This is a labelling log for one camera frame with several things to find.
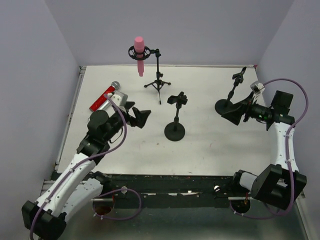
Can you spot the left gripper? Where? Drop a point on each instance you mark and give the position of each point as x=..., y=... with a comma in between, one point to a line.
x=129, y=114

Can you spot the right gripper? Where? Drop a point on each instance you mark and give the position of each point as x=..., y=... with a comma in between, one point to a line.
x=246, y=110

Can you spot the black round-base stand front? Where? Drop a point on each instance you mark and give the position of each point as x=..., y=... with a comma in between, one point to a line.
x=175, y=131

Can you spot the black round-base stand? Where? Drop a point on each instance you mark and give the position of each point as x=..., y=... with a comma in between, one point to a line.
x=175, y=131
x=228, y=97

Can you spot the black tripod shock-mount stand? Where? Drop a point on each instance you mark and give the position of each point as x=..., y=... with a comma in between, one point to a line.
x=153, y=71

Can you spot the pink microphone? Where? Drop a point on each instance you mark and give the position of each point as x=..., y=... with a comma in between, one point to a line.
x=139, y=48

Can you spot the silver microphone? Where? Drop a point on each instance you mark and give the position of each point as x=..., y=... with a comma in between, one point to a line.
x=104, y=106

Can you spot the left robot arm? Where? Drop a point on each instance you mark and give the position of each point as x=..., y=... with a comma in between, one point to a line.
x=47, y=217

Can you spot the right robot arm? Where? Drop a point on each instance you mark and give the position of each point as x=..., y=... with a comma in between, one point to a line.
x=281, y=182

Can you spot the black round-base stand rear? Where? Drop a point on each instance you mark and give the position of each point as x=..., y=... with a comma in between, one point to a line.
x=228, y=97

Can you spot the red glitter microphone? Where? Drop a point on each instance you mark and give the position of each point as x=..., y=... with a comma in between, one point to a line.
x=115, y=85

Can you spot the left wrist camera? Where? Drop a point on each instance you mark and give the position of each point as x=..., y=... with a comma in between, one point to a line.
x=118, y=98

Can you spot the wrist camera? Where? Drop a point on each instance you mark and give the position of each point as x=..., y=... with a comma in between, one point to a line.
x=257, y=89
x=118, y=98

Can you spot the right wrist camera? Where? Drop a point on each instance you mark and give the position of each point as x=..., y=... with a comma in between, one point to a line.
x=257, y=89

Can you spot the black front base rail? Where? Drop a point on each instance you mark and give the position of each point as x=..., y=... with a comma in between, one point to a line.
x=129, y=191

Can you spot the aluminium extrusion rail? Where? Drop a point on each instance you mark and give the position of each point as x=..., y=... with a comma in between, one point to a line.
x=50, y=193

